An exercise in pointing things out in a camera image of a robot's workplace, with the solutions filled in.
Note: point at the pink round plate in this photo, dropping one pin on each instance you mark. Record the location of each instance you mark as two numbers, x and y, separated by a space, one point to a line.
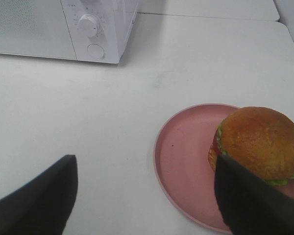
182 167

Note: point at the white microwave oven body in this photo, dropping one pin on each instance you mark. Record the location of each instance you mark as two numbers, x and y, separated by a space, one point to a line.
116 19

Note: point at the round white door button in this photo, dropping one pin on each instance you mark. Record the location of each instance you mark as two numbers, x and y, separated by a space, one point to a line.
96 51

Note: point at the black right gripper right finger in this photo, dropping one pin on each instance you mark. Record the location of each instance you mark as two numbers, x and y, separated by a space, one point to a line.
248 205

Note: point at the burger with lettuce and cheese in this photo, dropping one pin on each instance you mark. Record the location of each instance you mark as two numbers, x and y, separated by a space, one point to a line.
260 139

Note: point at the white microwave door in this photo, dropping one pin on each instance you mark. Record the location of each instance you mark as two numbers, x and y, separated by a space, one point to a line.
35 28

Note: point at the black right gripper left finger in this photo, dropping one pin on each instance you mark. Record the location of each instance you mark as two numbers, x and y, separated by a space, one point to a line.
43 205

